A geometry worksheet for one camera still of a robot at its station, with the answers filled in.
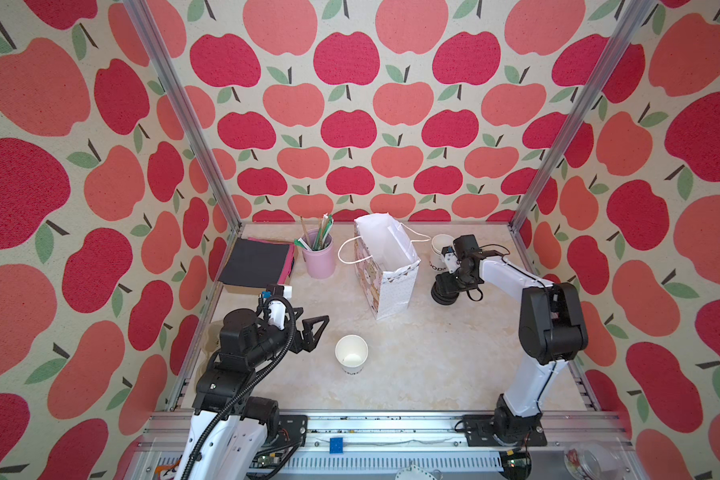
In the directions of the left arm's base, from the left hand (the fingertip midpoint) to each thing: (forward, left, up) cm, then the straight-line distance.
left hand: (318, 318), depth 69 cm
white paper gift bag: (+31, -20, -18) cm, 41 cm away
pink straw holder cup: (+28, +3, -15) cm, 32 cm away
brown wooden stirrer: (+36, +8, -8) cm, 38 cm away
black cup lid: (+15, -36, -12) cm, 41 cm away
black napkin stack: (+32, +27, -20) cm, 46 cm away
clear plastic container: (-26, -65, -23) cm, 74 cm away
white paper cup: (+34, -37, -11) cm, 51 cm away
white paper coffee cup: (0, -7, -20) cm, 22 cm away
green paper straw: (+35, +1, -6) cm, 36 cm away
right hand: (+22, -42, -19) cm, 51 cm away
